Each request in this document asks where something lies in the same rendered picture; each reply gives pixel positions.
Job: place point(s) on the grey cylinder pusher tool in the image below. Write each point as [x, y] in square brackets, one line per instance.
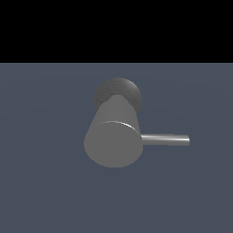
[112, 121]

